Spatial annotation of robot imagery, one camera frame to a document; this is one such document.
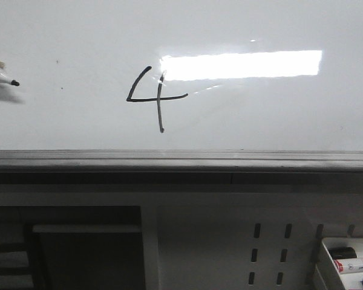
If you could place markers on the white glossy whiteboard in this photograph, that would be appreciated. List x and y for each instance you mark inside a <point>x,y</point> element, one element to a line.
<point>194,75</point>

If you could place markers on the white marker tray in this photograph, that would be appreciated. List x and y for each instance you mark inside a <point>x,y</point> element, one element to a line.
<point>326,270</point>

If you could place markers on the red capped white marker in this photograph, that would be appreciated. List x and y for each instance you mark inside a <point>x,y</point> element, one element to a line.
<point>348,266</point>

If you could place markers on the white slotted pegboard panel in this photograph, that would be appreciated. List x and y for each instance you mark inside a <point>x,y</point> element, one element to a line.
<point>242,240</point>

